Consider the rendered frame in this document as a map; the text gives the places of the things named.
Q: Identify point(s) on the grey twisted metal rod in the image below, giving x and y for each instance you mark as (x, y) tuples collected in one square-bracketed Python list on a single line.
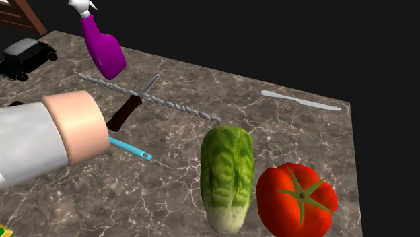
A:
[(177, 107)]

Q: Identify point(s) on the green lettuce head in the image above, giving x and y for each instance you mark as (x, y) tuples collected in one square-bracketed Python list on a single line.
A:
[(227, 177)]

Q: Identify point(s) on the silver table knife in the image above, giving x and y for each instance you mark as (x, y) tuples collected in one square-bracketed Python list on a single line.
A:
[(305, 102)]

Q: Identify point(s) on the red tomato with green stem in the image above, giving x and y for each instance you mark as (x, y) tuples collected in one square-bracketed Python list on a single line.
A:
[(282, 210)]

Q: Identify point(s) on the purple spray bottle white trigger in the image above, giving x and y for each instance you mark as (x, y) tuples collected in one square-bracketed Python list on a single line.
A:
[(104, 52)]

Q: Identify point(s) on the grey cylinder with peach cap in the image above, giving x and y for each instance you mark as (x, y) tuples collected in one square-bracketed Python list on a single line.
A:
[(39, 138)]

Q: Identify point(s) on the small black object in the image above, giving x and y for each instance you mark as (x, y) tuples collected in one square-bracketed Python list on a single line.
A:
[(16, 103)]

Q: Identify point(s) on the black toy car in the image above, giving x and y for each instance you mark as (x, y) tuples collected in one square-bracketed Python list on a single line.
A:
[(23, 55)]

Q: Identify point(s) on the brown wooden furniture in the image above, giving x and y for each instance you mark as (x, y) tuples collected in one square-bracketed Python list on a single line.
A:
[(19, 16)]

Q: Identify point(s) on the green and yellow box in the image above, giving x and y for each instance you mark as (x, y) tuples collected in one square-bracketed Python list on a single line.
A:
[(4, 231)]

